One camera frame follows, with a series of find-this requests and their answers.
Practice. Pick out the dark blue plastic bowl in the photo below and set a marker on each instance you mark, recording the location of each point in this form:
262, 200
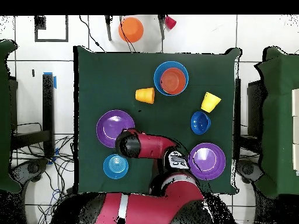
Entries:
199, 123

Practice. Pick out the orange plastic cup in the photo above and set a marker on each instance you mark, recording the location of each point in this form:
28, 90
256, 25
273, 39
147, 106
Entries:
144, 95

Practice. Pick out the black grey chair base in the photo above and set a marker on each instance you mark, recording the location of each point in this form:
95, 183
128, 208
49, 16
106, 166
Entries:
31, 168

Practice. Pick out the green cloth covered table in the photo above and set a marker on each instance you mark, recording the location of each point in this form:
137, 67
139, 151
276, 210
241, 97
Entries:
4, 116
278, 116

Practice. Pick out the black square floor frame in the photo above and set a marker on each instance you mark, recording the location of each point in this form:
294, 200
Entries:
40, 22

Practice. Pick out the small light blue bowl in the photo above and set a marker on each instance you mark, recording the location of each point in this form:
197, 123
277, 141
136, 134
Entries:
115, 166

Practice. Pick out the large light blue bowl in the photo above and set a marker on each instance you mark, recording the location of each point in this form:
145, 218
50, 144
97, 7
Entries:
157, 77

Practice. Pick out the purple plastic bowl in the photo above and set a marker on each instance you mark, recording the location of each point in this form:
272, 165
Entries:
112, 126
208, 161

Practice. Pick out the dark green tablecloth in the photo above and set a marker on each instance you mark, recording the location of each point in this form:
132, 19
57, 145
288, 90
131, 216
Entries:
105, 81

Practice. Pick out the white box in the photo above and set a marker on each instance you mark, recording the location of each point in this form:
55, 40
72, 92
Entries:
296, 157

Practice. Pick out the blue tape strip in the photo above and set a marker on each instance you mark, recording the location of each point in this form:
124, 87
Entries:
55, 81

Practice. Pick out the black metal post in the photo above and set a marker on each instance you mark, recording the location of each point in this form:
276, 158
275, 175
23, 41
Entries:
237, 116

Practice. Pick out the orange-red plastic bowl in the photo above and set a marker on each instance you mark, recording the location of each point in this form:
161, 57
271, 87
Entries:
172, 81

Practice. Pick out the black tripod leg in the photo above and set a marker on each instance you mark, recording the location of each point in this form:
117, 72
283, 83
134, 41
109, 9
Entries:
162, 25
108, 28

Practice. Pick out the orange round object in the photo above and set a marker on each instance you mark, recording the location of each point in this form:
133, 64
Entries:
131, 29

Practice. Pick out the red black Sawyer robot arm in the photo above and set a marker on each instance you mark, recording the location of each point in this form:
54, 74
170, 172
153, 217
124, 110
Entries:
149, 205

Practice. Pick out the yellow plastic cup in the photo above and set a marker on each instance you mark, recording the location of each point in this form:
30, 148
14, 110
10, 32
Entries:
210, 102

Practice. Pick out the black metal stand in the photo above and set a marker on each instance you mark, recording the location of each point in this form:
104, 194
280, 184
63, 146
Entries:
48, 105

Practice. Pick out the red plastic cup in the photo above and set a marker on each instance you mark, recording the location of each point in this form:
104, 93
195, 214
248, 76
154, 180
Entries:
170, 22

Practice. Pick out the small black object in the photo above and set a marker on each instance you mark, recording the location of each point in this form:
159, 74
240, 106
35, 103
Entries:
33, 73

